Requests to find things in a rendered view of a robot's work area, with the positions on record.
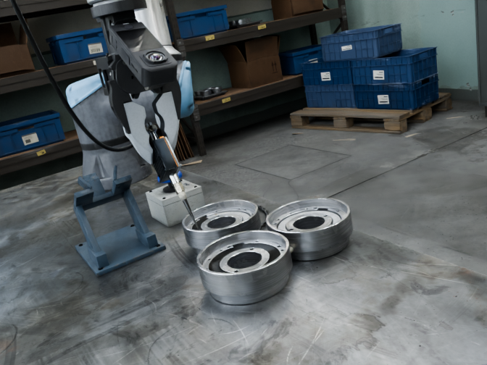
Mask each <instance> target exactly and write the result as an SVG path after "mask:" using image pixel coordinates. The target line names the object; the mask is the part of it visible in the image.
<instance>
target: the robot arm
mask: <svg viewBox="0 0 487 365"><path fill-rule="evenodd" d="M87 2H88V4H90V5H93V7H91V8H90V9H91V14H92V17H93V19H97V22H101V27H102V30H103V33H104V38H105V41H106V44H107V49H108V52H109V53H106V56H103V57H99V58H96V59H95V61H96V66H97V69H98V72H99V73H98V74H97V75H94V76H91V77H87V78H86V79H83V80H80V81H78V82H75V83H73V84H71V85H69V86H68V87H67V90H66V95H67V100H68V104H69V105H70V106H71V108H72V110H73V111H74V113H75V114H76V115H77V117H78V119H79V120H80V121H81V122H82V123H83V125H84V126H85V127H86V129H87V130H88V131H89V132H90V133H91V134H92V135H93V136H94V137H95V138H96V139H97V140H99V141H100V142H102V143H103V144H105V145H107V146H110V147H113V148H122V147H125V146H128V145H130V144H133V146H134V147H133V148H131V149H129V150H127V151H121V152H113V151H108V150H106V149H104V148H102V147H100V146H98V145H97V144H95V143H94V142H93V141H92V140H91V139H90V138H89V137H88V136H87V135H86V134H85V133H84V132H83V131H82V130H81V129H80V127H79V126H78V125H77V123H76V122H75V120H73V122H74V124H75V129H76V131H77V134H78V138H79V141H80V145H81V148H82V150H83V176H86V175H89V174H92V173H94V172H95V173H96V174H97V175H98V177H99V179H100V181H101V184H102V185H103V187H104V190H111V189H112V186H113V184H112V182H113V171H114V167H115V165H117V179H119V178H121V177H125V176H128V175H131V177H132V183H131V184H133V183H136V182H138V181H141V180H143V179H144V178H146V177H148V176H149V175H150V174H151V173H152V168H151V164H153V163H154V150H153V149H152V147H151V145H150V143H149V133H148V132H147V130H146V128H145V126H146V123H148V122H151V123H152V124H153V125H154V124H158V126H159V128H160V130H161V132H162V134H163V136H164V137H167V139H168V141H169V143H170V145H171V147H172V149H173V151H174V150H175V147H176V143H177V139H178V131H179V121H180V118H184V117H188V116H190V115H191V114H192V113H193V110H194V105H193V88H192V79H191V64H190V62H187V61H183V59H182V55H181V53H180V52H179V51H177V50H176V49H174V48H173V47H172V42H171V39H170V33H169V29H168V26H167V20H166V17H165V10H164V7H163V3H162V0H87ZM101 71H102V72H101Z"/></svg>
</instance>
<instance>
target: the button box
mask: <svg viewBox="0 0 487 365"><path fill-rule="evenodd" d="M180 181H181V182H182V185H183V187H184V189H185V193H186V196H187V201H188V204H189V206H190V208H191V211H193V210H195V209H197V208H199V207H201V206H205V201H204V196H203V192H202V189H201V186H199V185H196V184H194V183H192V182H189V181H186V180H180ZM146 197H147V200H148V203H149V208H150V211H151V216H152V217H153V218H155V219H156V220H157V221H159V222H161V223H162V224H164V225H166V226H168V227H171V226H173V225H176V224H178V223H181V222H182V221H183V218H184V217H185V216H186V215H187V214H189V213H188V210H187V208H186V207H185V205H184V203H183V202H182V201H181V199H180V198H179V196H178V195H177V194H176V192H175V189H174V188H169V187H168V185H165V186H162V187H160V188H157V189H154V190H150V191H148V192H146Z"/></svg>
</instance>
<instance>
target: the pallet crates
mask: <svg viewBox="0 0 487 365"><path fill-rule="evenodd" d="M401 30H402V29H401V23H397V24H391V25H381V26H376V27H370V28H360V29H354V30H345V31H342V32H339V33H334V34H331V35H326V36H323V37H320V41H321V44H320V45H321V46H322V57H321V58H319V59H314V60H312V61H308V62H304V63H301V64H300V65H301V70H302V75H303V80H304V85H303V86H304V87H305V93H306V98H307V107H305V108H303V110H298V111H296V112H293V113H290V118H291V125H292V128H301V129H313V130H338V131H352V132H364V133H388V134H400V135H401V134H402V133H405V132H406V131H407V123H408V122H416V123H424V122H427V121H428V120H430V119H432V111H433V112H447V111H449V110H450V109H453V108H452V106H451V105H452V102H451V98H450V97H451V94H450V93H439V92H438V80H439V79H438V73H439V72H438V70H437V58H436V55H437V53H436V48H437V46H436V47H427V48H418V49H402V40H401ZM314 61H317V62H315V63H310V62H314ZM308 117H314V118H315V119H334V121H333V123H334V125H319V124H310V123H309V118H308ZM354 120H358V121H377V122H384V127H365V126H354Z"/></svg>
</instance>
